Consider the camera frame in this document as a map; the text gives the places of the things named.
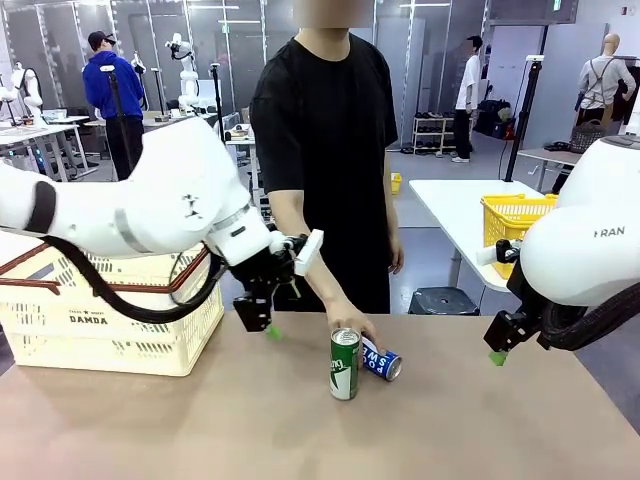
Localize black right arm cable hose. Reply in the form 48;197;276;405
537;282;640;351

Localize person's left hand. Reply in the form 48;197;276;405
388;238;405;275

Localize white desk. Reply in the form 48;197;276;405
0;115;91;181

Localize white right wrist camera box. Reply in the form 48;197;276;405
477;238;522;266

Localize green white drink can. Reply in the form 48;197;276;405
328;327;362;402

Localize thin black tripod pole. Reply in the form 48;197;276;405
212;62;225;141

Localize yellow plastic basket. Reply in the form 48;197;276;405
479;193;560;280

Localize shoe shelf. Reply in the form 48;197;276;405
412;112;474;154

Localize black bag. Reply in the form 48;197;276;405
474;98;515;140

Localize person's right forearm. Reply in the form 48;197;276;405
268;191;351;314

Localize person's left forearm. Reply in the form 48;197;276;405
382;149;401;244

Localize person in black T-shirt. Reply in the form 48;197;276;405
248;0;401;315

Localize white table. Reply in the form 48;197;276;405
408;178;546;294

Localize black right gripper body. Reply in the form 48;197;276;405
505;262;549;341

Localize grey wicker basket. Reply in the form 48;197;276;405
569;119;607;154

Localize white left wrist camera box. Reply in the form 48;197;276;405
293;228;325;277

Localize man in white T-shirt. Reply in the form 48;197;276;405
452;35;485;164

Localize black stool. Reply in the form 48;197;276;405
408;286;481;316

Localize grey side table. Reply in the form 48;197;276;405
514;147;584;194

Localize blue white drink can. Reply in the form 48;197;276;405
360;335;403;383

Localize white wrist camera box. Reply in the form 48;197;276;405
477;238;522;266
293;228;325;277

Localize cream plastic basket brown handles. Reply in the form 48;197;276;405
0;239;226;379

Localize mannequin with apron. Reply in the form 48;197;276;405
574;33;639;126

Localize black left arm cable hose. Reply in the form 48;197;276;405
42;234;231;325

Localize grey workbench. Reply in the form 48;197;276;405
142;110;220;132

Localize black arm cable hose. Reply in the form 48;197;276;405
42;234;231;325
537;282;640;351

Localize black tripod with white box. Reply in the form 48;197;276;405
498;55;545;184

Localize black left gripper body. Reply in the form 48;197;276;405
227;249;300;302

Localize person's right hand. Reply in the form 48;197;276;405
325;298;380;355

